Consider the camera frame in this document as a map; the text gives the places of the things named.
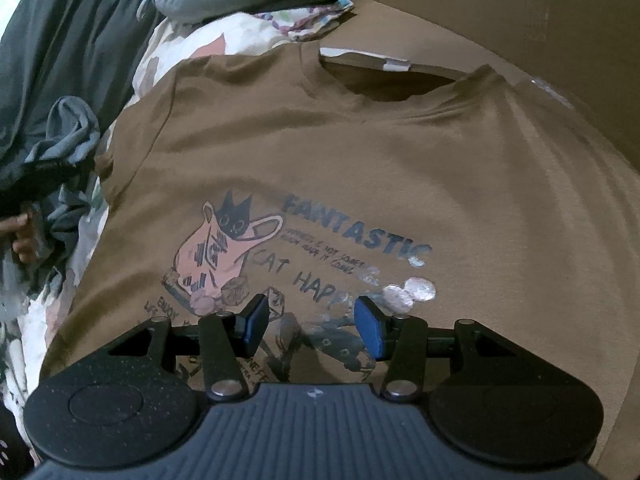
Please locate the brown cardboard sheet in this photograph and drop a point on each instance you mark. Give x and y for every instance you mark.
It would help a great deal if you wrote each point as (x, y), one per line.
(500, 10)

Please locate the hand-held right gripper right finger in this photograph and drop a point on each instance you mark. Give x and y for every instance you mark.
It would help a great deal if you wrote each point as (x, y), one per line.
(370, 330)

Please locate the person's left hand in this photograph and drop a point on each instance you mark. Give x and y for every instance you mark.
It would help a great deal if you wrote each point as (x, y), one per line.
(17, 247)

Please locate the blue-grey garment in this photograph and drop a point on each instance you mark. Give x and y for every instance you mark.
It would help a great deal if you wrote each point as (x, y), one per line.
(70, 130)

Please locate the white printed bed sheet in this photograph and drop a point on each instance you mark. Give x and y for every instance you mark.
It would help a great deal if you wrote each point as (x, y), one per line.
(240, 35)

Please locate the brown printed t-shirt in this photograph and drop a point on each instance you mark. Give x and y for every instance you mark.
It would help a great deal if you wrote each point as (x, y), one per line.
(400, 185)

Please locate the dark grey duvet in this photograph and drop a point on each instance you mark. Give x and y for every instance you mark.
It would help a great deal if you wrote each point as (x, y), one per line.
(60, 35)

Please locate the floral cloth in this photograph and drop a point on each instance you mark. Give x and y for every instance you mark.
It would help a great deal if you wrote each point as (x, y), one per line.
(310, 22)

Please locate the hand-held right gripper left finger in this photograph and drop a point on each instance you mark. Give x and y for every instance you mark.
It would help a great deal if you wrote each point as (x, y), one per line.
(255, 325)

